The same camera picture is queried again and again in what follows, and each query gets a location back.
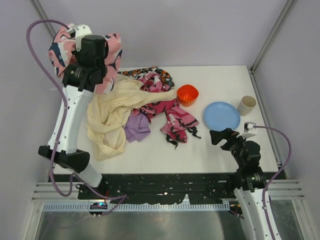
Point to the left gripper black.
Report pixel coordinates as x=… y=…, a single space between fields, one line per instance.
x=75 y=58

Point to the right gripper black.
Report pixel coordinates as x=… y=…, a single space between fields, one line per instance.
x=229 y=139

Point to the light pink shark print cloth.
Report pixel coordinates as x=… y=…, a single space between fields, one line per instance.
x=112 y=63

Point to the purple shirt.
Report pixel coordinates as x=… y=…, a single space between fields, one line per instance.
x=136 y=128

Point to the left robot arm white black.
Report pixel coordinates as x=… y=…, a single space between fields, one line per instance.
x=79 y=82

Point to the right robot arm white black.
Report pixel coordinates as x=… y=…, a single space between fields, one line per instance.
x=248 y=185

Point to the magenta pink camouflage cloth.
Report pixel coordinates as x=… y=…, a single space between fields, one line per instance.
x=178 y=121

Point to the black orange patterned cloth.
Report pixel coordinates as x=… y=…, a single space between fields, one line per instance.
x=137 y=74

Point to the cream yellow cloth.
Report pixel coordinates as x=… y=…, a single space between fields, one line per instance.
x=108 y=113

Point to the blue plastic plate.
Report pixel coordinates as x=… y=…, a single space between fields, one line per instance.
x=220 y=115

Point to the beige cup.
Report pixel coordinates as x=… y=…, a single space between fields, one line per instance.
x=246 y=105

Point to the orange plastic cup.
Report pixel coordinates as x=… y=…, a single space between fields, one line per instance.
x=187 y=95

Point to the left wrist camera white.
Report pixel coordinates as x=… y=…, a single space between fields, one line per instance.
x=78 y=32

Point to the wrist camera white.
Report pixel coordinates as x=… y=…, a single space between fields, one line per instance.
x=249 y=131
x=78 y=32

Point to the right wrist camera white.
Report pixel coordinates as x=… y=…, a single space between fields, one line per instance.
x=249 y=131

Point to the left aluminium frame post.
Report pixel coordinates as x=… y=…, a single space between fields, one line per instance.
x=46 y=22

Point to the aluminium frame post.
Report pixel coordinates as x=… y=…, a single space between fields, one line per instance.
x=276 y=28
x=46 y=22

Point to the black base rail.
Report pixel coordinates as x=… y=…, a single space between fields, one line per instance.
x=167 y=189

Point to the white slotted cable duct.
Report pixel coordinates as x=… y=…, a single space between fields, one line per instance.
x=92 y=207

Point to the right aluminium frame post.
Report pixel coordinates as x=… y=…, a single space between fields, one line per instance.
x=276 y=28

